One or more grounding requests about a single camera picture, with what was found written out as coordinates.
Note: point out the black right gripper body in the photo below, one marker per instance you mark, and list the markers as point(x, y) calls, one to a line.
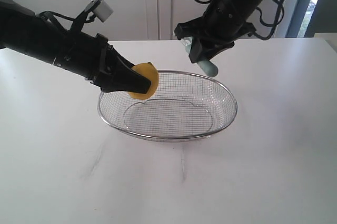
point(223, 22)

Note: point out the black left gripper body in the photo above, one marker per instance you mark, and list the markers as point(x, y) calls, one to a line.
point(104, 66)

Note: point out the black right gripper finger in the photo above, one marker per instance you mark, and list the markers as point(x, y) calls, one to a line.
point(202, 49)
point(193, 28)

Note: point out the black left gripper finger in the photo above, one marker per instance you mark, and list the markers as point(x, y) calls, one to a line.
point(114, 55)
point(122, 78)

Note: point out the teal handled peeler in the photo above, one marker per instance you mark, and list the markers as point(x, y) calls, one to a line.
point(205, 65)

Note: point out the yellow lemon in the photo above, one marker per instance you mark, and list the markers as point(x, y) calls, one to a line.
point(150, 72)

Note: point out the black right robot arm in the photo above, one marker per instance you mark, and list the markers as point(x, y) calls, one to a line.
point(222, 23)

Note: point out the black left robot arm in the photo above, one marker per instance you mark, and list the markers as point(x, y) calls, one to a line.
point(58, 40)

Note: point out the oval steel wire mesh basket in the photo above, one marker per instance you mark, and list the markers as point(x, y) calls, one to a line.
point(185, 106)

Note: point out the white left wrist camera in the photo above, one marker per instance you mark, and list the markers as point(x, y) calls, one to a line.
point(95, 9)

